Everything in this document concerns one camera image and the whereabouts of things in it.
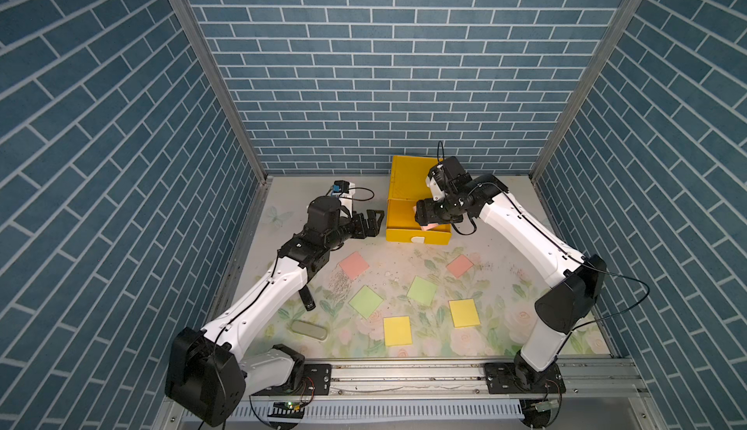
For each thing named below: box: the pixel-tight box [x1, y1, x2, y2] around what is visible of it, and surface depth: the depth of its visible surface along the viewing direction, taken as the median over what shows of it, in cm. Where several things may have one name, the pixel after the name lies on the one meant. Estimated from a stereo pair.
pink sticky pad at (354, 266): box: [338, 250, 370, 281], surface depth 98 cm
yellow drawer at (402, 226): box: [385, 198, 453, 246], surface depth 82 cm
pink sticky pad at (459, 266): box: [446, 253, 474, 279], surface depth 98 cm
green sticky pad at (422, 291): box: [406, 276, 438, 307], surface depth 91 cm
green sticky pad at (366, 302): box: [348, 284, 385, 321], surface depth 88 cm
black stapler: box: [298, 285, 317, 312], surface depth 88 cm
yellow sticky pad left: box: [383, 316, 413, 347], surface depth 84 cm
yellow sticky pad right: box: [448, 298, 481, 328], surface depth 86 cm
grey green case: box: [289, 319, 328, 341], surface depth 81 cm
